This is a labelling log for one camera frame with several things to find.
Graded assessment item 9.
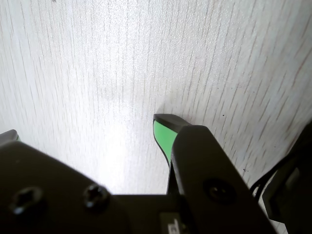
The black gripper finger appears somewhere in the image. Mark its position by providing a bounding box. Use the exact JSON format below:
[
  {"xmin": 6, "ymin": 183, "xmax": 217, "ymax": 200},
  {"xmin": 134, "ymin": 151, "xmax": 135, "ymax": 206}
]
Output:
[{"xmin": 0, "ymin": 129, "xmax": 134, "ymax": 234}]

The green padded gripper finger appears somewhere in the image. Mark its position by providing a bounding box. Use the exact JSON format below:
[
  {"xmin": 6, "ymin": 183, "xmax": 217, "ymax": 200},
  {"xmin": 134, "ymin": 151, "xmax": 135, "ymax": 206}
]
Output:
[{"xmin": 153, "ymin": 113, "xmax": 280, "ymax": 234}]

